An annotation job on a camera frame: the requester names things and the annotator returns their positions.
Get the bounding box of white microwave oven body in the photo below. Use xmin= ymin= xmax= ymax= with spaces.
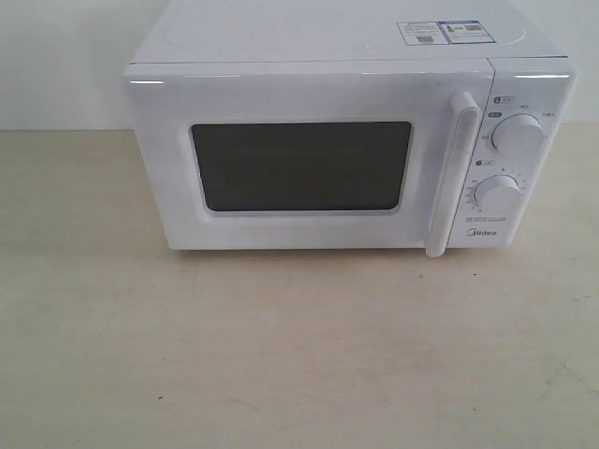
xmin=127 ymin=1 xmax=577 ymax=250

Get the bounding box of printed paper instruction sheet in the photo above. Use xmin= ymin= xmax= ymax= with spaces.
xmin=397 ymin=20 xmax=496 ymax=46

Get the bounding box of upper white control knob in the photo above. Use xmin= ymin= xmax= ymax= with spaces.
xmin=490 ymin=113 xmax=546 ymax=157

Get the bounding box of white microwave door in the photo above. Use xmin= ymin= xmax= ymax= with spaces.
xmin=124 ymin=59 xmax=495 ymax=250

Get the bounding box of lower white control knob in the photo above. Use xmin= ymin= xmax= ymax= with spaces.
xmin=474 ymin=175 xmax=520 ymax=214

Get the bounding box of white control knob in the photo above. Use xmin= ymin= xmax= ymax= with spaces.
xmin=490 ymin=113 xmax=546 ymax=157
xmin=474 ymin=175 xmax=520 ymax=214

